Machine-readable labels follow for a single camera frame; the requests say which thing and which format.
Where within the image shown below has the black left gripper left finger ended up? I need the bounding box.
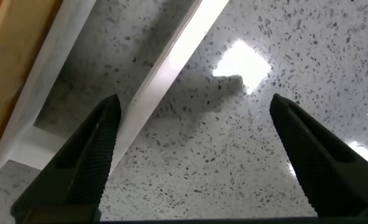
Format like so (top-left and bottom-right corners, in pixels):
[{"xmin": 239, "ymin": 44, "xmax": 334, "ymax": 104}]
[{"xmin": 10, "ymin": 93, "xmax": 122, "ymax": 223}]

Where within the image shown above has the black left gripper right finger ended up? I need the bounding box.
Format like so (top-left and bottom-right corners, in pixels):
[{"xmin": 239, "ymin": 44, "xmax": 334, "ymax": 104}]
[{"xmin": 269, "ymin": 93, "xmax": 368, "ymax": 218}]

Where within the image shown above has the yellow drawer with white handle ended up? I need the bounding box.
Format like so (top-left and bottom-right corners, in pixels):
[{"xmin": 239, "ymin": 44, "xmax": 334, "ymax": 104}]
[{"xmin": 0, "ymin": 0, "xmax": 231, "ymax": 178}]

